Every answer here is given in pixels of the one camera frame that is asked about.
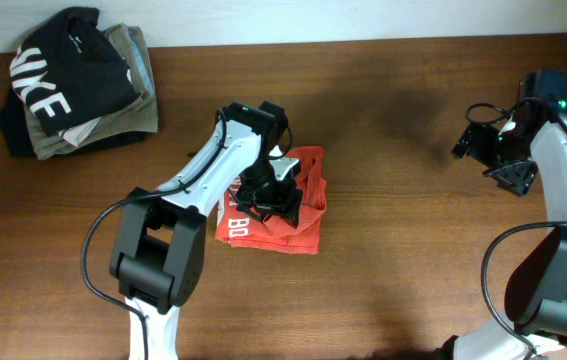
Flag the red orange t-shirt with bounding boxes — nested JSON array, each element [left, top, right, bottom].
[[215, 146, 327, 255]]

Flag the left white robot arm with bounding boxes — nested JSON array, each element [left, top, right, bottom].
[[109, 102, 303, 359]]

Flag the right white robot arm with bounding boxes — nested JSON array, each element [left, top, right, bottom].
[[436, 69, 567, 360]]

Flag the olive folded garment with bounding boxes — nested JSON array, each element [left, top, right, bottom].
[[23, 23, 159, 160]]

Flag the light blue folded garment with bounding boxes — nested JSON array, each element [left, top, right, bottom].
[[129, 39, 155, 96]]

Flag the white folded garment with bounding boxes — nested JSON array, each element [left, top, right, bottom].
[[58, 117, 100, 147]]

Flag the black folded shirt white letters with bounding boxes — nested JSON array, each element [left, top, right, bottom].
[[9, 7, 138, 135]]

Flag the black folded garment bottom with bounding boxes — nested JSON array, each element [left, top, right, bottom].
[[0, 90, 158, 160]]

